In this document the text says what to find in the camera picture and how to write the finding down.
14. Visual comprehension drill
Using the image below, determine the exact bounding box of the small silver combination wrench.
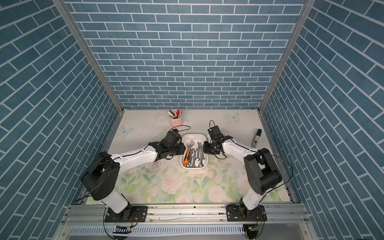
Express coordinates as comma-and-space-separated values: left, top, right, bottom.
190, 149, 194, 168

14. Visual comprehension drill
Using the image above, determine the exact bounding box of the silver double open-end wrench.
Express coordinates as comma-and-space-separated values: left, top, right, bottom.
193, 148, 198, 168

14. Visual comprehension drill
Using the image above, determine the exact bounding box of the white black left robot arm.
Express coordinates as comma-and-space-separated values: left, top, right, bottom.
80, 142, 186, 214

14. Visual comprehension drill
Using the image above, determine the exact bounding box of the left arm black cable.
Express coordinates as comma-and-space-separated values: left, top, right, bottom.
167, 124, 192, 133

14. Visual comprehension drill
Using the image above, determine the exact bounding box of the pink pen cup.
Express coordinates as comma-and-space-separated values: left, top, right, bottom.
170, 115, 183, 128

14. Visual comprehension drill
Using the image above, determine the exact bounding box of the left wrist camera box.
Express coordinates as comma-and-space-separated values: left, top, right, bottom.
162, 129, 181, 147

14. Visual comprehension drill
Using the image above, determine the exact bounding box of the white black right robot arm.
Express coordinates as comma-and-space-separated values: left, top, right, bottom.
203, 136, 283, 211

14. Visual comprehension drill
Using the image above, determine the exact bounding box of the beige black stapler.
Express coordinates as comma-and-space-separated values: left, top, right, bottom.
252, 129, 262, 149

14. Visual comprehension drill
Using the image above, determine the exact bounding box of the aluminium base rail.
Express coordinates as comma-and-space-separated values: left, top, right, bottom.
62, 203, 310, 234

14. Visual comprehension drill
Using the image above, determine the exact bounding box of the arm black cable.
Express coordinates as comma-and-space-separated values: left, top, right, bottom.
167, 124, 192, 133
257, 151, 294, 193

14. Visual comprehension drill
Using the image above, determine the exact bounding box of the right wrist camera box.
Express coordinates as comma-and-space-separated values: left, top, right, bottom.
208, 126, 223, 141

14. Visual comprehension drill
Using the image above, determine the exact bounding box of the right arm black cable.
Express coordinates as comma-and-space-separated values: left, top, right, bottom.
257, 151, 294, 193

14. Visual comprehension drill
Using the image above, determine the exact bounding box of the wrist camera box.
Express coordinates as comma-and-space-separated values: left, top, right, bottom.
208, 126, 223, 141
162, 129, 181, 147

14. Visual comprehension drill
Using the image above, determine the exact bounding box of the orange black adjustable wrench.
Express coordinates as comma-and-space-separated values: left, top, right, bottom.
183, 140, 195, 167

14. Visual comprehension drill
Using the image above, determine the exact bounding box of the large silver combination wrench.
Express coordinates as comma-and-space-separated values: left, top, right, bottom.
199, 144, 205, 168

